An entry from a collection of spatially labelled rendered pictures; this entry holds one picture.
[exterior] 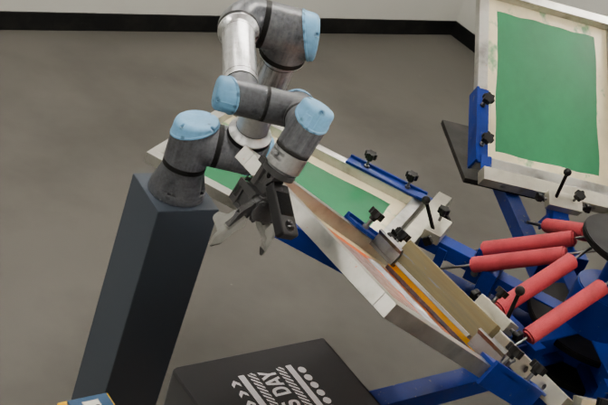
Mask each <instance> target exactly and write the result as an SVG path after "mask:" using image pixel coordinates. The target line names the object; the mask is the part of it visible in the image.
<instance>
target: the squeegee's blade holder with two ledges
mask: <svg viewBox="0 0 608 405"><path fill-rule="evenodd" d="M395 265H396V266H397V267H398V268H399V269H400V270H401V271H402V272H403V273H404V274H405V275H406V276H407V277H408V278H409V279H410V280H411V281H412V282H413V283H414V284H415V285H416V286H417V287H418V288H419V289H420V290H421V291H422V292H423V293H424V294H425V295H426V296H427V297H428V298H429V299H430V300H431V301H432V302H433V303H434V304H435V305H436V306H437V307H438V308H439V309H440V310H441V311H442V312H443V313H444V314H445V315H446V316H447V317H448V318H449V320H450V321H451V322H452V323H453V324H454V325H455V326H456V327H457V328H458V329H459V330H460V331H461V332H462V333H463V334H464V335H465V336H466V337H467V338H468V339H469V338H470V337H471V335H470V334H469V333H468V332H467V331H466V330H465V329H464V328H463V327H462V326H461V325H460V324H459V323H458V322H457V321H456V320H455V319H454V318H453V317H452V316H451V315H450V314H449V313H448V312H447V311H446V310H445V309H444V308H443V307H442V306H441V305H440V304H439V303H438V302H437V301H436V300H435V299H434V298H433V297H432V296H431V295H430V294H429V293H428V292H427V291H426V289H425V288H424V287H423V286H422V285H421V284H420V283H419V282H418V281H417V280H416V279H415V278H414V277H413V276H412V275H411V274H410V273H409V272H408V271H407V270H406V269H405V268H404V267H403V266H402V265H401V264H400V263H399V262H396V263H395Z"/></svg>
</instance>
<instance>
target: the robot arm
mask: <svg viewBox="0 0 608 405"><path fill-rule="evenodd" d="M319 33H320V19H319V16H318V15H317V14H316V13H313V12H310V11H308V10H306V9H305V8H302V9H301V8H298V7H294V6H291V5H285V4H281V3H277V2H274V1H271V0H239V1H237V2H235V3H233V4H231V5H230V6H228V7H227V8H226V9H225V10H224V11H223V13H222V15H221V16H220V18H219V21H218V24H217V34H218V38H219V40H220V42H221V43H222V51H223V75H222V76H219V77H218V78H217V80H216V83H215V85H214V91H213V96H212V107H213V109H215V110H217V111H221V112H223V113H225V114H227V115H235V116H239V117H237V118H234V119H233V120H232V121H231V122H230V124H229V126H226V125H222V124H220V121H219V119H218V117H217V116H215V115H211V113H209V112H206V111H202V110H187V111H185V112H182V113H180V114H178V115H177V116H176V118H175V120H174V123H173V126H172V127H171V128H170V135H169V138H168V141H167V144H166V150H165V153H164V156H163V160H162V162H161V163H160V164H159V166H158V167H157V169H156V171H155V172H154V173H153V174H152V175H151V177H150V180H149V183H148V189H149V191H150V192H151V193H152V194H153V195H154V196H155V197H156V198H157V199H158V200H160V201H161V202H163V203H167V204H170V205H173V206H176V207H185V208H187V207H194V206H196V205H198V204H200V203H201V202H202V201H203V199H204V194H205V182H204V172H205V169H206V167H207V166H209V167H212V168H217V169H221V170H225V171H229V172H234V173H237V174H242V175H245V176H246V177H240V179H239V181H238V182H237V184H236V185H235V186H234V188H233V190H232V192H231V193H230V195H229V198H230V199H231V200H232V201H233V205H234V206H235V207H236V208H237V209H236V210H234V211H232V212H230V213H227V214H226V213H223V212H217V213H216V214H215V215H214V216H213V220H214V225H215V227H216V229H217V232H216V233H215V234H214V235H213V237H212V238H211V240H210V242H209V243H208V244H209V245H210V246H214V245H218V244H221V243H222V242H223V240H224V239H226V238H228V237H230V236H231V234H232V233H233V232H234V231H237V230H239V229H241V228H242V227H244V225H245V223H246V220H247V219H246V218H248V217H249V216H250V218H249V220H250V221H251V222H255V221H256V227H257V230H258V231H259V233H260V235H261V246H260V255H263V254H264V253H265V251H266V250H267V248H269V246H270V245H271V243H272V242H273V240H274V237H275V236H276V237H277V238H281V239H285V240H293V239H295V238H297V237H298V236H299V234H298V229H297V225H296V221H295V217H294V212H293V208H292V204H291V199H290V192H289V188H288V186H286V185H283V182H284V183H287V184H292V183H293V182H294V180H295V179H296V177H297V176H299V174H300V172H301V171H302V169H303V168H304V166H305V164H306V163H307V162H308V160H309V158H310V157H311V155H312V153H313V152H314V150H315V149H316V147H317V146H318V143H319V142H320V140H321V139H322V137H323V136H324V135H325V134H326V133H327V132H328V129H329V126H330V124H331V122H332V121H333V119H334V114H333V112H332V110H331V109H329V107H327V106H326V105H325V104H323V103H322V102H320V101H318V100H316V99H313V98H312V97H311V96H310V94H309V93H308V92H306V91H305V90H304V89H290V90H286V88H287V87H288V85H289V82H290V78H291V76H292V74H293V72H294V71H297V70H299V69H300V68H301V67H302V66H303V64H304V62H305V61H314V59H315V57H316V53H317V49H318V40H319ZM256 48H259V54H260V56H261V61H260V63H259V66H258V68H257V56H256ZM271 125H276V126H280V127H284V129H283V130H282V132H281V134H280V136H279V137H278V139H277V141H276V143H275V144H274V139H273V137H272V136H271V131H270V127H271ZM245 145H247V146H248V147H249V148H250V149H252V150H253V151H254V152H256V153H257V154H258V155H260V157H259V159H258V160H259V162H260V163H261V166H260V167H259V169H258V171H257V172H256V174H255V175H251V174H250V173H249V172H248V171H247V170H246V169H245V168H244V167H243V165H242V164H241V163H240V162H239V161H238V160H237V159H236V158H235V156H236V155H237V154H238V153H239V152H240V151H241V150H242V148H243V147H244V146H245ZM249 176H250V177H249ZM252 177H253V178H252ZM246 180H247V181H249V182H247V181H246ZM237 186H238V187H237ZM235 189H236V190H235Z"/></svg>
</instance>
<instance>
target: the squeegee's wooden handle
mask: <svg viewBox="0 0 608 405"><path fill-rule="evenodd" d="M402 250H403V254H402V256H401V257H400V258H399V259H398V260H397V261H396V262H399V263H400V264H401V265H402V266H403V267H404V268H405V269H406V270H407V271H408V272H409V273H410V274H411V275H412V276H413V277H414V278H415V279H416V280H417V281H418V282H419V283H420V284H421V285H422V286H423V287H424V288H425V289H426V291H427V292H428V293H429V294H430V295H431V296H432V297H433V298H434V299H435V300H436V301H437V302H438V303H439V304H440V305H441V306H442V307H443V308H444V309H445V310H446V311H447V312H448V313H449V314H450V315H451V316H452V317H453V318H454V319H455V320H456V321H457V322H458V323H459V324H460V325H461V326H462V327H463V328H464V329H465V330H466V331H467V332H468V333H469V334H470V335H471V337H470V338H469V340H470V339H471V338H472V337H473V336H474V335H475V334H476V333H477V332H478V330H479V328H482V329H483V330H484V331H485V332H486V333H487V334H488V335H489V336H490V337H491V338H493V337H494V336H495V335H496V334H497V333H498V332H499V331H500V327H499V326H498V325H497V324H496V323H495V322H494V321H493V320H492V319H491V318H490V317H489V316H488V315H487V314H486V313H485V312H484V311H483V310H482V309H481V308H480V307H479V306H478V305H477V304H476V303H475V302H474V301H473V300H472V299H471V298H470V297H469V296H468V295H467V294H466V293H465V292H464V291H463V290H462V289H461V288H460V287H458V286H457V285H456V284H455V283H454V282H453V281H452V280H451V279H450V278H449V277H448V276H447V275H446V274H445V273H444V272H443V271H442V270H441V269H440V268H439V267H438V266H437V265H436V264H435V263H434V262H433V261H432V260H431V259H430V258H429V257H428V256H427V255H426V254H425V253H424V252H423V251H422V250H421V249H420V248H419V247H418V246H417V245H416V244H415V243H414V242H413V241H412V240H409V241H407V242H406V243H405V244H404V246H403V247H402ZM396 262H395V263H396ZM395 263H394V264H395Z"/></svg>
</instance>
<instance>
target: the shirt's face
mask: <svg viewBox="0 0 608 405"><path fill-rule="evenodd" d="M294 363H302V364H303V365H304V366H305V367H306V368H307V370H308V371H309V372H310V373H311V375H312V376H313V377H314V378H315V380H316V381H317V382H318V383H319V385H320V386H321V387H322V388H323V390H324V391H325V392H326V393H327V394H328V396H329V397H330V398H331V399H332V400H333V401H334V402H335V403H336V405H380V403H379V402H378V401H377V400H376V399H375V397H374V396H373V395H372V394H371V393H370V392H369V390H368V389H367V388H366V387H365V386H364V384H363V383H362V382H361V381H360V380H359V379H358V378H357V377H356V376H355V375H354V374H353V372H352V371H351V370H350V369H349V368H348V367H347V365H346V364H345V363H344V362H343V361H342V359H341V358H340V357H339V356H338V355H337V353H336V352H335V351H334V350H333V349H332V348H331V346H330V345H329V344H328V343H327V342H326V340H325V339H324V338H322V339H318V340H313V341H308V342H305V343H300V344H292V345H287V346H282V347H278V348H273V349H269V350H264V351H259V352H255V353H247V354H243V355H238V356H234V357H229V358H224V359H220V360H215V361H210V362H206V363H198V364H193V365H189V366H185V367H180V368H177V369H176V373H177V374H178V376H179V377H180V378H181V380H182V381H183V383H184V384H185V386H186V387H187V389H188V390H190V392H191V393H192V395H193V396H194V398H195V399H196V401H197V402H198V404H199V405H245V404H244V402H243V401H242V399H241V398H240V397H239V395H238V394H237V393H236V391H235V390H234V389H233V387H232V386H231V384H230V383H229V382H228V381H227V380H226V379H228V378H232V377H236V376H240V375H244V374H249V373H253V372H261V371H265V370H269V369H273V368H278V367H282V366H286V365H291V364H294Z"/></svg>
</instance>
